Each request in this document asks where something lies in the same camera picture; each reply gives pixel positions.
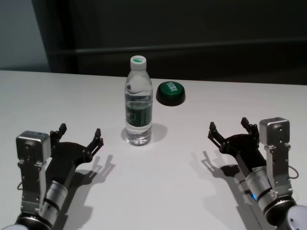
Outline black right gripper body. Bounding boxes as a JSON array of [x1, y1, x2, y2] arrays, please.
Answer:
[[221, 133, 267, 175]]

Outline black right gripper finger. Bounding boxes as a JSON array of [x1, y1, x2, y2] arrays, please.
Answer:
[[207, 121, 229, 153], [240, 117, 260, 142]]

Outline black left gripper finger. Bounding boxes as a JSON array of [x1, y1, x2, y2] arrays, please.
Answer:
[[49, 123, 68, 147], [82, 128, 105, 161]]

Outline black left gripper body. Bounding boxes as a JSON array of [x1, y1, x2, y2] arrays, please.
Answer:
[[44, 141, 94, 185]]

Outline clear water bottle green label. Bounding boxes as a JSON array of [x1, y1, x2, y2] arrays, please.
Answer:
[[124, 55, 154, 146]]

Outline green push button black base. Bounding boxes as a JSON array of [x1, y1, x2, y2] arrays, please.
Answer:
[[155, 80, 187, 107]]

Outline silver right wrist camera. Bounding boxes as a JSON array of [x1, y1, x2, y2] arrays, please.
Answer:
[[259, 116, 295, 193]]

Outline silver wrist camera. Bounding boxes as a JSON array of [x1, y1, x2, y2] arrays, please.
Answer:
[[15, 130, 53, 212], [259, 116, 295, 193]]

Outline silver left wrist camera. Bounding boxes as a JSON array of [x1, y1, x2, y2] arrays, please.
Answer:
[[15, 130, 53, 212]]

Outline dark horizontal wall rail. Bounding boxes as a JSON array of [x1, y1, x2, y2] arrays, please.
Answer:
[[51, 46, 307, 55]]

